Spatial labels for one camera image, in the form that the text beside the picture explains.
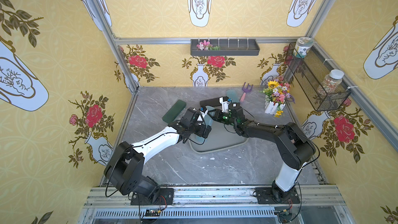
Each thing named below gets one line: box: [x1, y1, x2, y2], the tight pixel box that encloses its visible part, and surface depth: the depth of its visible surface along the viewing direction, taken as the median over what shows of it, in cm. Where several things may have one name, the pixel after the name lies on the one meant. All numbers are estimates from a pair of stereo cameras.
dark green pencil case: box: [162, 99, 187, 124], surface depth 112 cm
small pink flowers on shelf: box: [196, 39, 221, 51], surface depth 89 cm
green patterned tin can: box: [292, 36, 315, 59], surface depth 87 cm
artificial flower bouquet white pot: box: [258, 75, 292, 118], surface depth 99 cm
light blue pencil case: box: [225, 89, 240, 103], surface depth 118 cm
